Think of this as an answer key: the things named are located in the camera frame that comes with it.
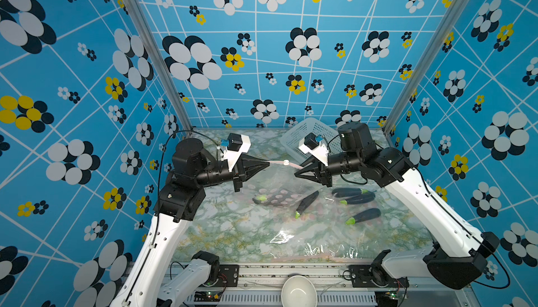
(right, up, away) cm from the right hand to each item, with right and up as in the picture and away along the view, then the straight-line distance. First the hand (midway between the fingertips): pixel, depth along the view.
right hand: (300, 169), depth 62 cm
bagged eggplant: (+25, -13, +30) cm, 41 cm away
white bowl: (0, -42, +8) cm, 43 cm away
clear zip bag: (+1, -25, +25) cm, 35 cm away
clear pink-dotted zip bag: (+30, -24, +24) cm, 45 cm away
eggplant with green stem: (+30, -22, +23) cm, 43 cm away
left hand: (-9, +3, -7) cm, 12 cm away
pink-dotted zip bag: (-7, -5, +3) cm, 9 cm away
